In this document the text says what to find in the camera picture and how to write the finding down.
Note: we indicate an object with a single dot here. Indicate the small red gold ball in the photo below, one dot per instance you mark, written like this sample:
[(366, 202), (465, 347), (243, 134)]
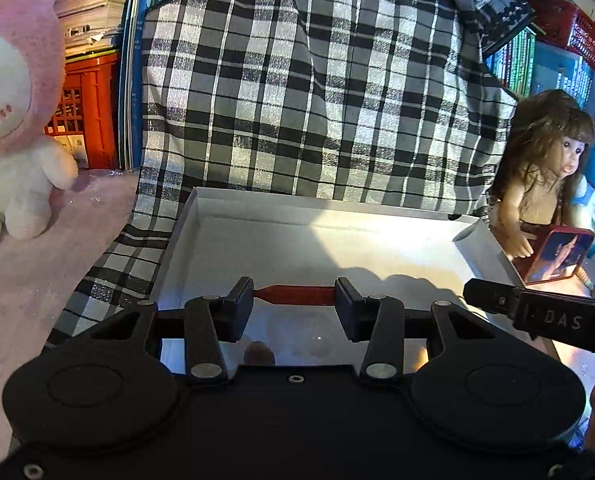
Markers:
[(259, 354)]

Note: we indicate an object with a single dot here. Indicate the shallow white cardboard box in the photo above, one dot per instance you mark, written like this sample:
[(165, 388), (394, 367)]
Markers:
[(327, 245)]

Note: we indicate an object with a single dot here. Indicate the black white plaid cloth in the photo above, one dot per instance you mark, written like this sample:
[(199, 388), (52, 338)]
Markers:
[(117, 270), (302, 85)]

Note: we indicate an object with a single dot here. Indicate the row of books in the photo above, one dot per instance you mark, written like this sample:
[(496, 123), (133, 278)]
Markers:
[(517, 60)]

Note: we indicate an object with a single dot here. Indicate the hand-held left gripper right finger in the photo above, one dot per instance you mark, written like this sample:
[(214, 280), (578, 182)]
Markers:
[(347, 310)]

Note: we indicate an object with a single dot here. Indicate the red plastic basket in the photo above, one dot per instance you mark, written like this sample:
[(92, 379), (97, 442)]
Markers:
[(572, 25)]

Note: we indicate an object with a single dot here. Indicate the stack of papers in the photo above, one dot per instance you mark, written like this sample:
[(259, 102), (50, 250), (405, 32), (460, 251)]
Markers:
[(92, 5)]

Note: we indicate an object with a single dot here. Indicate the red plastic crate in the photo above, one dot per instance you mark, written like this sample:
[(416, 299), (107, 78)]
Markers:
[(92, 100)]

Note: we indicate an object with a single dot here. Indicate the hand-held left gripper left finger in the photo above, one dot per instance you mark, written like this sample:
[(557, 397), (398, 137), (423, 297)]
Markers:
[(242, 310)]

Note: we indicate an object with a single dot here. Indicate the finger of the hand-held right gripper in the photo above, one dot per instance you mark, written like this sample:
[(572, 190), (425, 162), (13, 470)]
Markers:
[(492, 297)]

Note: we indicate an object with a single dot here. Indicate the pink hooded bunny plush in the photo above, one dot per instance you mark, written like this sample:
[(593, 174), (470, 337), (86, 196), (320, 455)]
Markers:
[(7, 125)]

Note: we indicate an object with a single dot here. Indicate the smartphone in red case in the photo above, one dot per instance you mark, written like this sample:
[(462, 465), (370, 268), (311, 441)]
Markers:
[(557, 255)]

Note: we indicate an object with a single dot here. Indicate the long-haired baby doll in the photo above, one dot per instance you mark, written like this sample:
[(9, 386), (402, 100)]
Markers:
[(542, 170)]

